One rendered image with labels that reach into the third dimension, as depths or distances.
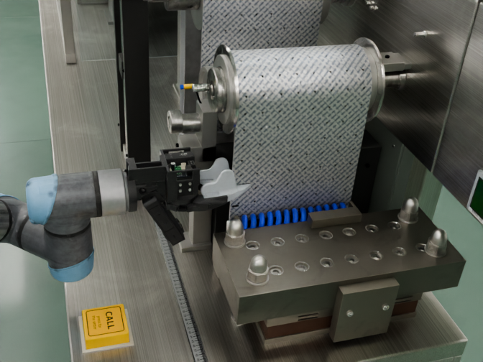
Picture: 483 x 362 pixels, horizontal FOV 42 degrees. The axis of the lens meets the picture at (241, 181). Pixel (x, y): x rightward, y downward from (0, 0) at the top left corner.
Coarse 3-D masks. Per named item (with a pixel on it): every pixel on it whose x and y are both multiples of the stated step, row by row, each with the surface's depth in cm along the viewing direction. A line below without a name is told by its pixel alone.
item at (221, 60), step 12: (216, 60) 105; (372, 60) 107; (228, 72) 100; (372, 72) 106; (228, 84) 100; (372, 84) 106; (228, 96) 101; (372, 96) 107; (228, 108) 102; (228, 120) 103
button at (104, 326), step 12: (84, 312) 105; (96, 312) 105; (108, 312) 106; (120, 312) 106; (84, 324) 103; (96, 324) 103; (108, 324) 103; (120, 324) 104; (96, 336) 101; (108, 336) 101; (120, 336) 102
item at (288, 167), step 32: (288, 128) 105; (320, 128) 107; (352, 128) 109; (256, 160) 107; (288, 160) 109; (320, 160) 111; (352, 160) 113; (256, 192) 111; (288, 192) 113; (320, 192) 115
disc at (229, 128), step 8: (224, 48) 102; (216, 56) 107; (232, 56) 99; (232, 64) 99; (232, 72) 99; (232, 80) 99; (232, 112) 101; (232, 120) 102; (224, 128) 107; (232, 128) 102
